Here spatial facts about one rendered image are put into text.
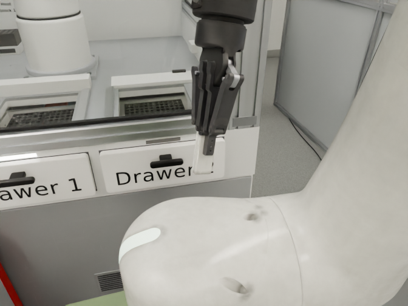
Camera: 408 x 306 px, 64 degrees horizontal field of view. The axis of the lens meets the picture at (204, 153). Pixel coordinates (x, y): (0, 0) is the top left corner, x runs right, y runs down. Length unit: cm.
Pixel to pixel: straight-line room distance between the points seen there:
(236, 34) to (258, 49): 25
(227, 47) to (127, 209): 54
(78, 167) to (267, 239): 55
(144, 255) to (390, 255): 20
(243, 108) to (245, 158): 14
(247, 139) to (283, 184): 138
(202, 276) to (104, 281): 82
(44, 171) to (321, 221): 63
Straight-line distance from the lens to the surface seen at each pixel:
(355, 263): 31
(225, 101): 48
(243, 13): 49
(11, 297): 105
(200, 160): 53
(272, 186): 215
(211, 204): 33
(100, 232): 94
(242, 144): 82
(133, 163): 77
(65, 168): 79
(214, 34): 48
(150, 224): 32
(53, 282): 109
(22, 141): 78
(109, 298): 58
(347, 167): 26
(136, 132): 75
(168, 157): 75
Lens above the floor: 133
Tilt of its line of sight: 33 degrees down
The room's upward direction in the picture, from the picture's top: straight up
